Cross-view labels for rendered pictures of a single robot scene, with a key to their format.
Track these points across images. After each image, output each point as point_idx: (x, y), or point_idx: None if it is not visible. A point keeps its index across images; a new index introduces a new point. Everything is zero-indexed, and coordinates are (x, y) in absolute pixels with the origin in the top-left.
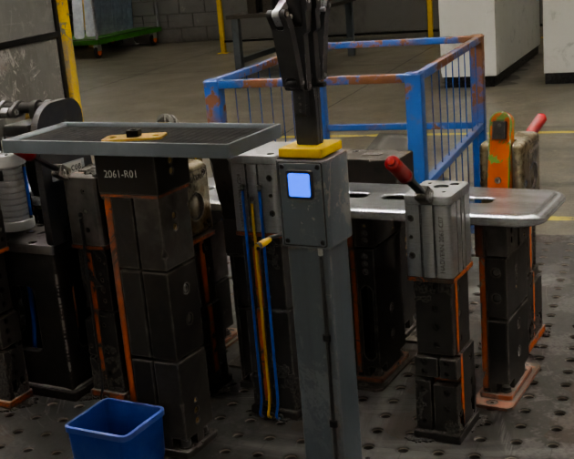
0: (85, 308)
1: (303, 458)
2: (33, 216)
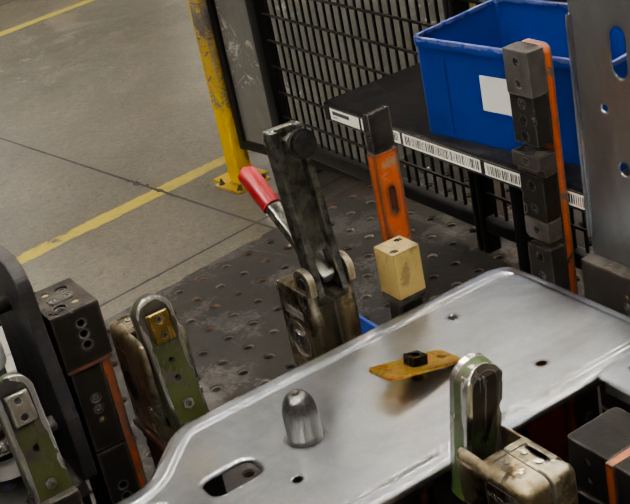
0: None
1: None
2: None
